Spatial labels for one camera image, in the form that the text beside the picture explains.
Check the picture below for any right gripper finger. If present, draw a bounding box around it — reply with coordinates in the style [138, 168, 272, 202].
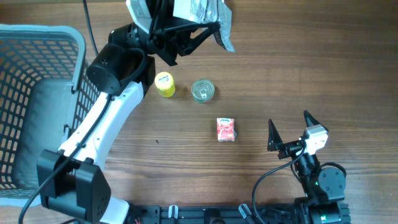
[303, 110, 328, 131]
[267, 119, 283, 151]

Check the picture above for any black red snack packet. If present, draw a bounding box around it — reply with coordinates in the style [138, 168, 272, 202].
[173, 0, 235, 52]

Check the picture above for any yellow lid jar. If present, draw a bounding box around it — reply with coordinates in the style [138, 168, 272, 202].
[155, 72, 175, 98]

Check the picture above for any red juice carton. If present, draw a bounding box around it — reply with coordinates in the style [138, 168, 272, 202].
[216, 118, 236, 142]

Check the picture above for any silver top tin can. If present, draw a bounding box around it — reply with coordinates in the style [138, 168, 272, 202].
[192, 79, 215, 103]

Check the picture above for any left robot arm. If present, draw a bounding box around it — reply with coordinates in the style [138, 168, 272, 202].
[36, 1, 221, 223]

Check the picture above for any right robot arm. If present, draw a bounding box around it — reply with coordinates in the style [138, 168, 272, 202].
[267, 110, 351, 223]

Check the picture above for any grey plastic mesh basket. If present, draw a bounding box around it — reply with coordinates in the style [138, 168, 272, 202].
[1, 24, 99, 207]

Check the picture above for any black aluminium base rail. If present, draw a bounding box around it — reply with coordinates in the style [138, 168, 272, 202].
[125, 203, 351, 224]

